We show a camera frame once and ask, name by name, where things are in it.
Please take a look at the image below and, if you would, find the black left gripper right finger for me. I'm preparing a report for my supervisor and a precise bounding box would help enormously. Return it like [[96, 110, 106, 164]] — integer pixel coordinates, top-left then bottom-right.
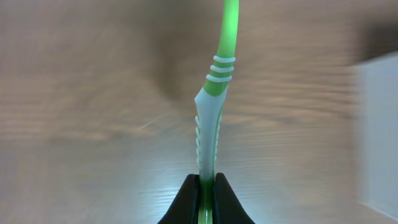
[[213, 172, 254, 224]]

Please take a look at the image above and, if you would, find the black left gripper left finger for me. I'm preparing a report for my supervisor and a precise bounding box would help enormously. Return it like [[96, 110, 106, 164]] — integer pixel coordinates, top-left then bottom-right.
[[158, 174, 200, 224]]

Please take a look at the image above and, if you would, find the green white toothbrush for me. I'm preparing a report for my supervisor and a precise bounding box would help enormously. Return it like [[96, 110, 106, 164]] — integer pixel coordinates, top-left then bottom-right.
[[195, 0, 239, 224]]

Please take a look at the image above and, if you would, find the white box pink interior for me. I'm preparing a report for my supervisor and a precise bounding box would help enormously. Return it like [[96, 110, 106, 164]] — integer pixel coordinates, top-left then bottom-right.
[[356, 52, 397, 220]]

